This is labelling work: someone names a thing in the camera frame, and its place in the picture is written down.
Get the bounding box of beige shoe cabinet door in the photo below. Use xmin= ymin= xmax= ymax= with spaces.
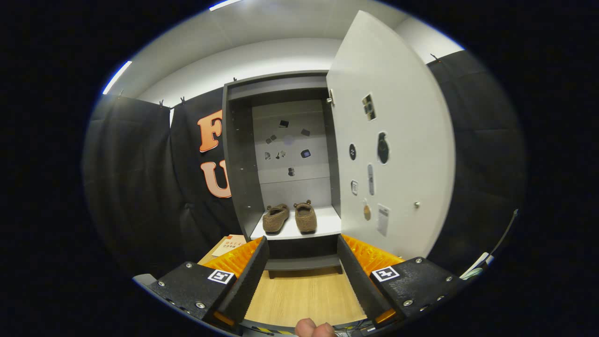
xmin=326 ymin=10 xmax=457 ymax=260

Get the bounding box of row of black cloth clips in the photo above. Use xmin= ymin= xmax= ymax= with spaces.
xmin=117 ymin=52 xmax=441 ymax=106

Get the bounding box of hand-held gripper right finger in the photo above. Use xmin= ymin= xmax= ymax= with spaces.
xmin=337 ymin=234 xmax=469 ymax=328

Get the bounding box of black backdrop cloth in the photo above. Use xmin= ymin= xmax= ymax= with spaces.
xmin=82 ymin=49 xmax=529 ymax=281

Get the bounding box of narrow ceiling light strip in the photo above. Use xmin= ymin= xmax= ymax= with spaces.
xmin=102 ymin=61 xmax=132 ymax=95

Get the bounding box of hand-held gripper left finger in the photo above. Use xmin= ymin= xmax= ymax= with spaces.
xmin=149 ymin=236 xmax=270 ymax=331

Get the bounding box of dark grey shoe cabinet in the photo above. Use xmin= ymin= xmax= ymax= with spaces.
xmin=222 ymin=70 xmax=344 ymax=280

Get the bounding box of brown fuzzy shoe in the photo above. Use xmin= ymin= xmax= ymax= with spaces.
xmin=262 ymin=204 xmax=291 ymax=234
xmin=294 ymin=200 xmax=318 ymax=234

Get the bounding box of cream and orange cover book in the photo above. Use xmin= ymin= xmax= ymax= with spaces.
xmin=212 ymin=234 xmax=248 ymax=258

